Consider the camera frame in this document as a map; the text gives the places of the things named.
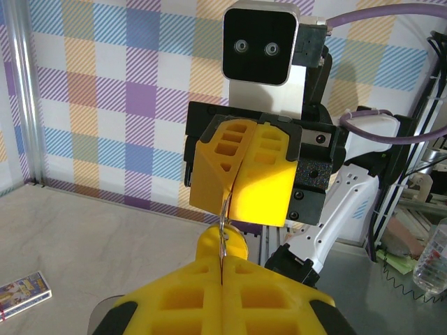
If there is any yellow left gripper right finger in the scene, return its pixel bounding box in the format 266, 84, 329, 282
221, 228, 358, 335

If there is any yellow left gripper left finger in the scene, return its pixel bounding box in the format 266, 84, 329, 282
91, 225, 224, 335

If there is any silver keyring with link chain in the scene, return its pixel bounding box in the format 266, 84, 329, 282
218, 195, 233, 269

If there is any green paper pad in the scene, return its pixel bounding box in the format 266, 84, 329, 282
376, 250, 418, 277

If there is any clear plastic water bottle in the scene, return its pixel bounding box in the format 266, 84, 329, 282
413, 223, 447, 298

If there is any purple playing card box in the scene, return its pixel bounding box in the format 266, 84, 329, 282
0, 270, 53, 320

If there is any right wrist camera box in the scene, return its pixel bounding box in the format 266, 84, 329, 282
221, 0, 302, 87

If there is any aluminium frame post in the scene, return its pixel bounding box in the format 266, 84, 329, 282
5, 0, 48, 188

